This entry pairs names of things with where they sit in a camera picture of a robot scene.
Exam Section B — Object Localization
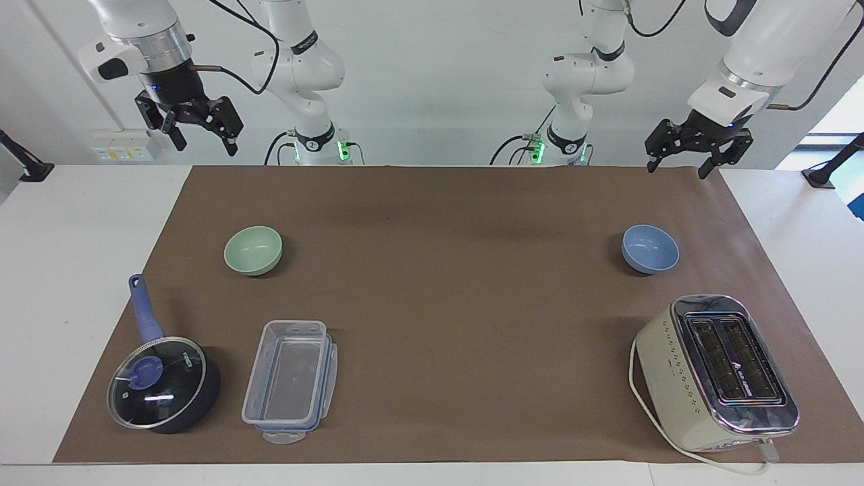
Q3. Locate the green bowl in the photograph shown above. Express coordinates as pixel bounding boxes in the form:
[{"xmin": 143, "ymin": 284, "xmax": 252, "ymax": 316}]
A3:
[{"xmin": 223, "ymin": 225, "xmax": 284, "ymax": 277}]

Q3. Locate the blue saucepan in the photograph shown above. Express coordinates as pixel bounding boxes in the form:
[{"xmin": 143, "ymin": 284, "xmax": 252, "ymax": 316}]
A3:
[{"xmin": 107, "ymin": 273, "xmax": 222, "ymax": 435}]

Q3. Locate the glass lid with blue knob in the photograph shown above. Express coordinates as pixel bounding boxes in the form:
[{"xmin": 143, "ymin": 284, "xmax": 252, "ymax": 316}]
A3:
[{"xmin": 107, "ymin": 335, "xmax": 207, "ymax": 431}]

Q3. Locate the white toaster cable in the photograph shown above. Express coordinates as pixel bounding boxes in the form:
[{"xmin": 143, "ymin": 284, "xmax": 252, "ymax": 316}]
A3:
[{"xmin": 628, "ymin": 336, "xmax": 781, "ymax": 476}]

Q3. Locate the white wall socket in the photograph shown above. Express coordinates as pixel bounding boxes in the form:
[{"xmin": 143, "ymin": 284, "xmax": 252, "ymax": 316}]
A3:
[{"xmin": 90, "ymin": 129, "xmax": 157, "ymax": 163}]

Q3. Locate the blue bowl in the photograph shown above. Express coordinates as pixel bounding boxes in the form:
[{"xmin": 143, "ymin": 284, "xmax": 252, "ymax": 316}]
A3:
[{"xmin": 621, "ymin": 224, "xmax": 680, "ymax": 275}]

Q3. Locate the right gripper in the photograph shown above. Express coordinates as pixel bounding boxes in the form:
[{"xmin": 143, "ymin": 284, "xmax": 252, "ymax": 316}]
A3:
[{"xmin": 134, "ymin": 59, "xmax": 244, "ymax": 158}]

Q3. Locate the black cable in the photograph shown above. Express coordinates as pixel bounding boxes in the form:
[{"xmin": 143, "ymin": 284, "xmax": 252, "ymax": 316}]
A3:
[
  {"xmin": 768, "ymin": 17, "xmax": 864, "ymax": 112},
  {"xmin": 190, "ymin": 0, "xmax": 281, "ymax": 96},
  {"xmin": 263, "ymin": 130, "xmax": 299, "ymax": 167},
  {"xmin": 622, "ymin": 0, "xmax": 688, "ymax": 38},
  {"xmin": 489, "ymin": 105, "xmax": 558, "ymax": 167}
]

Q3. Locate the cream toaster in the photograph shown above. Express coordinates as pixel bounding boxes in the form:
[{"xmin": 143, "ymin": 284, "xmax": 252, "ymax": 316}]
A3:
[{"xmin": 634, "ymin": 294, "xmax": 801, "ymax": 454}]

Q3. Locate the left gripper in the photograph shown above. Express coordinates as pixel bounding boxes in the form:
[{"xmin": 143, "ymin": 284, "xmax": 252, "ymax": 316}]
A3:
[{"xmin": 644, "ymin": 110, "xmax": 755, "ymax": 181}]

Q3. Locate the black stand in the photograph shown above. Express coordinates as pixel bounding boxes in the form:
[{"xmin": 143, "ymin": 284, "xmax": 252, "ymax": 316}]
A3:
[
  {"xmin": 0, "ymin": 128, "xmax": 55, "ymax": 184},
  {"xmin": 801, "ymin": 132, "xmax": 864, "ymax": 189}
]

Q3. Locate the clear plastic container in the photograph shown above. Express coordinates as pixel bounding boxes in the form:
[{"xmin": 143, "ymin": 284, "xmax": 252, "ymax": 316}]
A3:
[{"xmin": 241, "ymin": 319, "xmax": 339, "ymax": 445}]

